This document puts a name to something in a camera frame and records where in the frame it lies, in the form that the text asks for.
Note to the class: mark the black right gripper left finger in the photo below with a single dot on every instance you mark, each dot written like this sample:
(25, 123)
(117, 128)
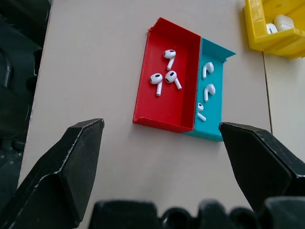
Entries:
(59, 176)

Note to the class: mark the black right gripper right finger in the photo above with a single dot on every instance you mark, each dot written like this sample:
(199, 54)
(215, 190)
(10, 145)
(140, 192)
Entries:
(257, 164)

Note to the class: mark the yellow plastic bin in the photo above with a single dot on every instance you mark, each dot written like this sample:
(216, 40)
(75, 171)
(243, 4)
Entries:
(264, 26)

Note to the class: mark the teal plastic tray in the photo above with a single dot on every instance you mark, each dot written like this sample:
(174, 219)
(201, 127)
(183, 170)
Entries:
(210, 105)

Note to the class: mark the red plastic tray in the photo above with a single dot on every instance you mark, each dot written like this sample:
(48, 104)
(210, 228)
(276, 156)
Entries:
(164, 78)

